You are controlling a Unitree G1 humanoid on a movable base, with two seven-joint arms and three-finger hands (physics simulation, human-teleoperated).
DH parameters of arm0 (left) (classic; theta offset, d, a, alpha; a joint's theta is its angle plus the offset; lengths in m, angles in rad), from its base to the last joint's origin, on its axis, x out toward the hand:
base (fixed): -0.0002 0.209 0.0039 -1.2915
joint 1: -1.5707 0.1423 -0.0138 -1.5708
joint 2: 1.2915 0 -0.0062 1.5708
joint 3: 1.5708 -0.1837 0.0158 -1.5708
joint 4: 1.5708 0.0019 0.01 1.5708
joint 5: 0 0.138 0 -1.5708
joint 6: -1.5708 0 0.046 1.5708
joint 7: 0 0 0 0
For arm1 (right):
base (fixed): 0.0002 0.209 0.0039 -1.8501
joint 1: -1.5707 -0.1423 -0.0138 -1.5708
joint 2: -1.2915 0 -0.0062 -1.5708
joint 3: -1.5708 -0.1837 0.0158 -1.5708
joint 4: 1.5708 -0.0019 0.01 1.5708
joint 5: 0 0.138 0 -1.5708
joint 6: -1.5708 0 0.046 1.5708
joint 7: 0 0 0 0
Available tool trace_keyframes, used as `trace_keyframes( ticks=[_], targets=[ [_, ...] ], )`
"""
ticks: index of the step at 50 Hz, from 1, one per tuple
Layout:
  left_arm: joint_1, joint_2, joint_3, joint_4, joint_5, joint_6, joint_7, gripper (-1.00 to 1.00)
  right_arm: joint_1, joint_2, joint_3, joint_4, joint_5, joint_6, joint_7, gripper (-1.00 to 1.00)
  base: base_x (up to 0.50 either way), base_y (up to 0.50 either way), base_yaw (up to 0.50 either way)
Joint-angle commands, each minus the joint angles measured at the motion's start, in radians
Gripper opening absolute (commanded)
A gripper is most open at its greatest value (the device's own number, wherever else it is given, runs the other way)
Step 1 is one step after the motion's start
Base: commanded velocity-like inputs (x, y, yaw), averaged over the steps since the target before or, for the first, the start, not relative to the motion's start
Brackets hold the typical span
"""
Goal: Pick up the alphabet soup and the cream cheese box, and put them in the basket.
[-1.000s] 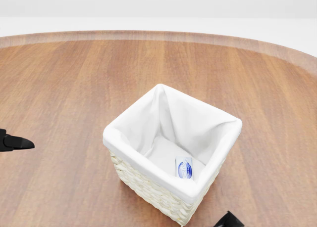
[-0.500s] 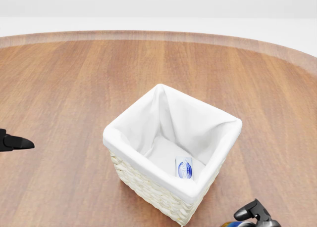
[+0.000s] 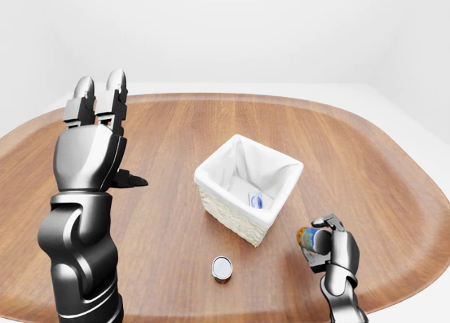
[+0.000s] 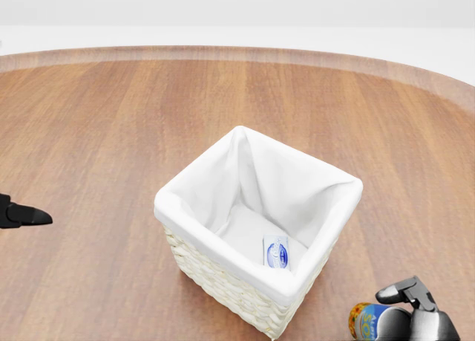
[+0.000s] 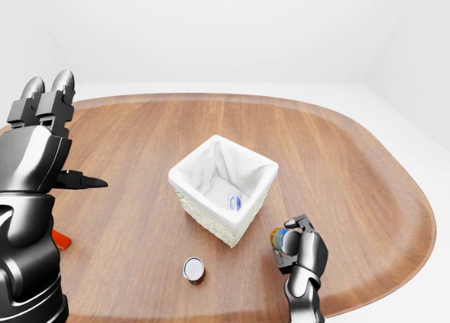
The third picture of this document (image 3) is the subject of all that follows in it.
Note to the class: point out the silver robot left hand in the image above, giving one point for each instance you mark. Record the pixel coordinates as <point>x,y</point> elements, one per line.
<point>86,154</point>

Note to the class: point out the silver robot right hand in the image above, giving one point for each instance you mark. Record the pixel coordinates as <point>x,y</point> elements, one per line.
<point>342,247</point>

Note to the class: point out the alphabet soup tin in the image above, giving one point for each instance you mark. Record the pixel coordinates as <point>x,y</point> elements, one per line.
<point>311,240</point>

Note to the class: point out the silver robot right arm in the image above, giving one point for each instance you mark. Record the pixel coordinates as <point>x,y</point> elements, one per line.
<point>342,295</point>

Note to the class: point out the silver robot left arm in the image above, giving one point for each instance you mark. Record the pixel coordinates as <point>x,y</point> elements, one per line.
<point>79,252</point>

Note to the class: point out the white cream cheese box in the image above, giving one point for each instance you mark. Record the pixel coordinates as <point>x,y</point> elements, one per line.
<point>258,199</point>

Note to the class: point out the white lined wicker basket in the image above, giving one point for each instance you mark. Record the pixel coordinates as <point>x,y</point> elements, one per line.
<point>247,191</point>

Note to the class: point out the small tin with silver lid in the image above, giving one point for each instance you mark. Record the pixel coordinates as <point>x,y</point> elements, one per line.
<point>222,269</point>

